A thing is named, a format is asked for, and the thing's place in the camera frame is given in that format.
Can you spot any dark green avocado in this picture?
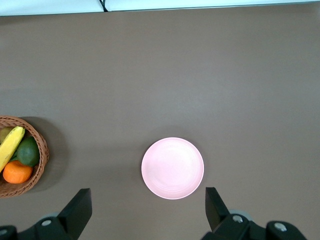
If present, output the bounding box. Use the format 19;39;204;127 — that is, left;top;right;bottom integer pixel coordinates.
16;136;41;168

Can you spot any brown wicker basket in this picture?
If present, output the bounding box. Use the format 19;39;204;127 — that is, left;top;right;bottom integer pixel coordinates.
0;115;50;199

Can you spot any yellow banana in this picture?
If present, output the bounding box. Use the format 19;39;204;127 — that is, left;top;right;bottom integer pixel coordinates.
0;125;26;173

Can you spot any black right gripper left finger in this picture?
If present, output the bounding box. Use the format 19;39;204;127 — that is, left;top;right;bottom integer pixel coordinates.
0;188;93;240

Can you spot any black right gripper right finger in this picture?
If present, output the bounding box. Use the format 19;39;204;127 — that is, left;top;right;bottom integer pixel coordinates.
200;186;308;240

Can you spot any yellow-green pear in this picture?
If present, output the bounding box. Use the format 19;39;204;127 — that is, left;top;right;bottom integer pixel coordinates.
0;126;15;145

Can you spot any pink round plate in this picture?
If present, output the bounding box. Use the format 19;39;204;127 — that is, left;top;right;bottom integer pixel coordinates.
140;136;205;200

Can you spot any orange mandarin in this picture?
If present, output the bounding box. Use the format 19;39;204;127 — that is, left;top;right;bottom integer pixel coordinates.
2;160;34;184

